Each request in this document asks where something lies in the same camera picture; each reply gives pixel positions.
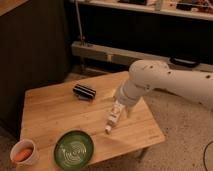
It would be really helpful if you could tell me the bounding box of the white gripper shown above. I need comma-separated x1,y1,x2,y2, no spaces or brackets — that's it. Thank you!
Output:
114,79,147,118

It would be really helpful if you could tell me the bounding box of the white plastic bottle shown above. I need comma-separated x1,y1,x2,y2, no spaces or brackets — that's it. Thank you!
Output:
105,101,124,134

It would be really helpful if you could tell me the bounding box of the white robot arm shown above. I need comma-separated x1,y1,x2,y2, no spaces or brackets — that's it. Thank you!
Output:
115,60,213,112

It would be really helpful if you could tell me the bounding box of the wooden table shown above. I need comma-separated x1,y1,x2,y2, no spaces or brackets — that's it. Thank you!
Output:
16,72,165,171

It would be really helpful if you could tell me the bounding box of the black striped box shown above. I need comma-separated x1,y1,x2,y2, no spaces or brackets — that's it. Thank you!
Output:
73,84,96,100

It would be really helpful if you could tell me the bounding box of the grey metal shelf beam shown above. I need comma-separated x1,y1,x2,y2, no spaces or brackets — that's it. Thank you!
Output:
71,41,213,73

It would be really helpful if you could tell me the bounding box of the green patterned plate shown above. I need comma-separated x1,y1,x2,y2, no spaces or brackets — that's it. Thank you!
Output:
54,130,94,171

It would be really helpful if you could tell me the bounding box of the metal pole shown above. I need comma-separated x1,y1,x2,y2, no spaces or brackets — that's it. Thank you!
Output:
74,0,85,45

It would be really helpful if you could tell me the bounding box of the white cup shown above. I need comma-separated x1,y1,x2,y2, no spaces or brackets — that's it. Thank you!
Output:
10,139,39,165

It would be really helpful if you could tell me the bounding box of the orange carrot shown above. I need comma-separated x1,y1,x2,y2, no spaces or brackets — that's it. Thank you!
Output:
14,148,32,162

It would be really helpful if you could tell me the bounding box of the upper shelf with clutter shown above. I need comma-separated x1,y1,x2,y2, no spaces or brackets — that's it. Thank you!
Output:
69,0,213,21

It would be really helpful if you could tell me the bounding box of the black handle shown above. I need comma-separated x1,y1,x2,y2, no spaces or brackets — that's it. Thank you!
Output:
169,58,200,68

